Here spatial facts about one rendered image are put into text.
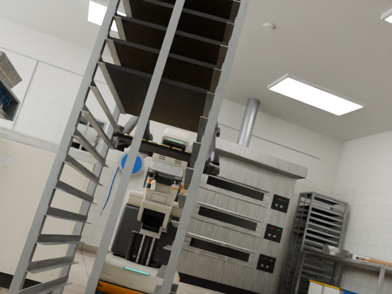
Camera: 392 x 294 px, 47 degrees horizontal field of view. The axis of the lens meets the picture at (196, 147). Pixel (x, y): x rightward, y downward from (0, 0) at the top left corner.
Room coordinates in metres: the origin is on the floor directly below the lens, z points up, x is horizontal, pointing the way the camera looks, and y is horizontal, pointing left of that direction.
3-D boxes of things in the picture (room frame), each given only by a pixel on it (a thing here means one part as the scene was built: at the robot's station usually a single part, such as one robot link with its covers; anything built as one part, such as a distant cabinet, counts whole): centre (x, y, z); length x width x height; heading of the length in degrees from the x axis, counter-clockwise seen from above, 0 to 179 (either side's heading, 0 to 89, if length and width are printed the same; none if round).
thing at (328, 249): (6.62, -2.39, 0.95); 0.39 x 0.39 x 0.14
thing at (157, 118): (1.79, 0.19, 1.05); 0.60 x 0.40 x 0.01; 179
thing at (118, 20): (1.79, 0.39, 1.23); 0.64 x 0.03 x 0.03; 179
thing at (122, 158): (6.92, 0.91, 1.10); 0.41 x 0.15 x 1.10; 103
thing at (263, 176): (6.73, -0.76, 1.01); 1.56 x 1.20 x 2.01; 103
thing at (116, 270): (3.61, 0.16, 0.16); 0.67 x 0.64 x 0.25; 179
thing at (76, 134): (1.79, 0.39, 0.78); 0.64 x 0.03 x 0.03; 179
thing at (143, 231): (3.44, 0.10, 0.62); 0.28 x 0.27 x 0.25; 89
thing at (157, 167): (3.31, 0.16, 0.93); 0.28 x 0.16 x 0.22; 89
